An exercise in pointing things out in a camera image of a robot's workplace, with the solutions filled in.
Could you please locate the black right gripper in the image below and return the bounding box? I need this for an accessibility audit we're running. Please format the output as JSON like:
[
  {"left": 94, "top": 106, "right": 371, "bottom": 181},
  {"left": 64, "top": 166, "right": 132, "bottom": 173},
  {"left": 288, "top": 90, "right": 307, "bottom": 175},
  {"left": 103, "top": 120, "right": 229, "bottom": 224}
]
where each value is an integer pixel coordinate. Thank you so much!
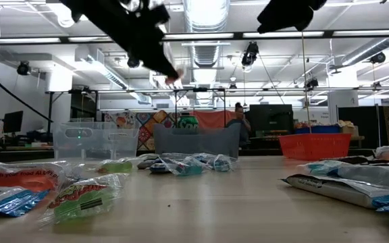
[{"left": 257, "top": 0, "right": 327, "bottom": 34}]

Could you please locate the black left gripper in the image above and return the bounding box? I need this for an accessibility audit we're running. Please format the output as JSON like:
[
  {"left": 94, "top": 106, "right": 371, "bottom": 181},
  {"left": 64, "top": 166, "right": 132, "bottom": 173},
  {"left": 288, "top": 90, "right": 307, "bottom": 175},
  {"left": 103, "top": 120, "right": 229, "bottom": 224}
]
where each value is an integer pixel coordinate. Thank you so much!
[{"left": 79, "top": 0, "right": 182, "bottom": 80}]

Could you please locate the green ring pop candy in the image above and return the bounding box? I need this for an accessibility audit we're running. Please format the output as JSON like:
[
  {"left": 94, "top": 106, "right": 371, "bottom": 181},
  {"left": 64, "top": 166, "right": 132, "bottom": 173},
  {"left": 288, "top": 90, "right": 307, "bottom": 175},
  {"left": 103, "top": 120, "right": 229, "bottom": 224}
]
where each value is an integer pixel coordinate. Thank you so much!
[
  {"left": 95, "top": 157, "right": 135, "bottom": 174},
  {"left": 38, "top": 173, "right": 130, "bottom": 226}
]

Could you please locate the blue ring pop candy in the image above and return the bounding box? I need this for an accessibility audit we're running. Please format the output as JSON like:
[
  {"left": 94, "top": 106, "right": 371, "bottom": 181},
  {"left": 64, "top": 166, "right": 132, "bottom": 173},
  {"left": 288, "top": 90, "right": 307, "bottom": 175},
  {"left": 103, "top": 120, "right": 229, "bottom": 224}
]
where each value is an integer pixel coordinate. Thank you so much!
[
  {"left": 296, "top": 159, "right": 351, "bottom": 177},
  {"left": 162, "top": 155, "right": 211, "bottom": 178},
  {"left": 209, "top": 153, "right": 240, "bottom": 173}
]

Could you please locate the green soda can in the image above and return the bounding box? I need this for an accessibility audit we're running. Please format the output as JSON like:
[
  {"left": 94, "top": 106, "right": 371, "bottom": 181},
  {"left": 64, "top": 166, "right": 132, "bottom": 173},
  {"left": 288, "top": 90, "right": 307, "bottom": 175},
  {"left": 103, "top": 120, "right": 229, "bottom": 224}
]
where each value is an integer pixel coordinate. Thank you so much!
[{"left": 176, "top": 112, "right": 200, "bottom": 130}]

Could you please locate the colourful patchwork cloth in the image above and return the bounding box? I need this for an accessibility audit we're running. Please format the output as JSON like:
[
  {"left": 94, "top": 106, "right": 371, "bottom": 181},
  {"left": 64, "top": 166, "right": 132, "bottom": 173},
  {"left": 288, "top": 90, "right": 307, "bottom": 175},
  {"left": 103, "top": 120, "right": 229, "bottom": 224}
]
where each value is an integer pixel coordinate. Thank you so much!
[{"left": 104, "top": 110, "right": 179, "bottom": 151}]

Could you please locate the thin wooden pole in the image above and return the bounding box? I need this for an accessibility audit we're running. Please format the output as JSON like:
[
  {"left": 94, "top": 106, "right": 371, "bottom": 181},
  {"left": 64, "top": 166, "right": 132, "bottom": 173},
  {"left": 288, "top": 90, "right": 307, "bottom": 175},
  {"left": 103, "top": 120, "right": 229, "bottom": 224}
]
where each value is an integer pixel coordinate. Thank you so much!
[{"left": 301, "top": 32, "right": 313, "bottom": 134}]

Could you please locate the orange cloth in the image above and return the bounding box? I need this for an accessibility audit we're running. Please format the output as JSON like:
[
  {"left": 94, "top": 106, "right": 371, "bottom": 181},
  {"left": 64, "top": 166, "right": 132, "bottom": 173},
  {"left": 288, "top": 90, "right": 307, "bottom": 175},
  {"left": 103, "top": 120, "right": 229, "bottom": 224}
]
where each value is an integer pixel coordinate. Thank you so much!
[{"left": 192, "top": 110, "right": 238, "bottom": 130}]

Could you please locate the black television screen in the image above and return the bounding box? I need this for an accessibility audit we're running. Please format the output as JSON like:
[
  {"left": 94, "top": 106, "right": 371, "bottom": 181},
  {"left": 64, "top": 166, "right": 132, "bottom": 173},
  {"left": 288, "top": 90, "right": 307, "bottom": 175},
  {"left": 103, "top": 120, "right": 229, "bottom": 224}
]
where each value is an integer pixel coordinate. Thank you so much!
[{"left": 249, "top": 104, "right": 294, "bottom": 138}]

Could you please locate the grey translucent plastic bin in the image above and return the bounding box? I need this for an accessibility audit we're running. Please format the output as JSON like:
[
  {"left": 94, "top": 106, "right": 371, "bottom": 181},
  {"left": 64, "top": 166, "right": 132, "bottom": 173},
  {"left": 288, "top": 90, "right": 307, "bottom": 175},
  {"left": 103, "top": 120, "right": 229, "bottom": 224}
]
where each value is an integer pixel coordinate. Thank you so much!
[{"left": 153, "top": 122, "right": 242, "bottom": 159}]

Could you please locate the clear plastic bin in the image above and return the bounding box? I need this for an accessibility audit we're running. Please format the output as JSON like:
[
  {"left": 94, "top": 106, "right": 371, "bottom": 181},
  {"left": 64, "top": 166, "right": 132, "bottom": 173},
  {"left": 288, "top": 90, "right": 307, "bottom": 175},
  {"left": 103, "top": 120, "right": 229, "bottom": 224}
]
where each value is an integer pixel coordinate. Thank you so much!
[{"left": 52, "top": 121, "right": 140, "bottom": 161}]

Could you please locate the blue storage tub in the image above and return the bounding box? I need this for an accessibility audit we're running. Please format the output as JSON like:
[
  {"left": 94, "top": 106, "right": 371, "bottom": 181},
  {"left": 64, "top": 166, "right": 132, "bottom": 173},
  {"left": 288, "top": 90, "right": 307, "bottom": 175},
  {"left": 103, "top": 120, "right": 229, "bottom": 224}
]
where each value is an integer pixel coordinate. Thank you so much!
[{"left": 294, "top": 125, "right": 342, "bottom": 135}]

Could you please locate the red plastic basket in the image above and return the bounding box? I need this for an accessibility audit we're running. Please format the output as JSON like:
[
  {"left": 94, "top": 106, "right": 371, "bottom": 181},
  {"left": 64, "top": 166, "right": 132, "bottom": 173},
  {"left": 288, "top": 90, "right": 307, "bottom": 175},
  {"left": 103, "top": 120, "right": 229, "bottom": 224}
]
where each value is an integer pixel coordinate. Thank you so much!
[{"left": 278, "top": 132, "right": 353, "bottom": 161}]

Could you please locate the cardboard box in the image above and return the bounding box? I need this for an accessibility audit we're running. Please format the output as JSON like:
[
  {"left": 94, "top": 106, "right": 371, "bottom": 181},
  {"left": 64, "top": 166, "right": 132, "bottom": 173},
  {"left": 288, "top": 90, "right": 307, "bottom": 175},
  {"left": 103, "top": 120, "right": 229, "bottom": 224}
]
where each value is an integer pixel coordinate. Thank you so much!
[{"left": 337, "top": 119, "right": 360, "bottom": 137}]

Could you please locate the black partition panel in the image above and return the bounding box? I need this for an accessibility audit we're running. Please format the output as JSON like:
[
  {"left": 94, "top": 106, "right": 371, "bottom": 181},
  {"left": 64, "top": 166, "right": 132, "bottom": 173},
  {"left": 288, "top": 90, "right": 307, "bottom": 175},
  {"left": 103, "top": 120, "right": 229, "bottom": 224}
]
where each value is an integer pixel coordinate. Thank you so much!
[{"left": 337, "top": 105, "right": 382, "bottom": 150}]

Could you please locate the black computer monitor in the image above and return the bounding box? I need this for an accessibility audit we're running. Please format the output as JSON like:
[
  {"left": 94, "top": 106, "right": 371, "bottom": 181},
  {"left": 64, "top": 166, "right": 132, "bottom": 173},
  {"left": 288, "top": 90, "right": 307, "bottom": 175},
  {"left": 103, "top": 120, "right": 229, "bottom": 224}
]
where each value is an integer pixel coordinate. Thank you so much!
[{"left": 2, "top": 110, "right": 24, "bottom": 134}]

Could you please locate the silver ceiling air duct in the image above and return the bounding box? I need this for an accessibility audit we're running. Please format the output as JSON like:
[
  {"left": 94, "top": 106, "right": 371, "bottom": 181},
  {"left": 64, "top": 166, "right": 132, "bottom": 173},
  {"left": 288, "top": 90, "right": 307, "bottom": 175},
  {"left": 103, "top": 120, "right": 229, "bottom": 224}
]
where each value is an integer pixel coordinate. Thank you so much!
[{"left": 182, "top": 0, "right": 232, "bottom": 69}]

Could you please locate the red ring pop candy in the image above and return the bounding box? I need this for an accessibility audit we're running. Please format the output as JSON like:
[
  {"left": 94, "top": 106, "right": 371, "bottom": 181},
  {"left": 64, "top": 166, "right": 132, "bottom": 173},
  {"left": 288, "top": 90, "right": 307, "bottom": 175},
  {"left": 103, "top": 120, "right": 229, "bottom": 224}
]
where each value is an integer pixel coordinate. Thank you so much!
[{"left": 0, "top": 159, "right": 82, "bottom": 194}]

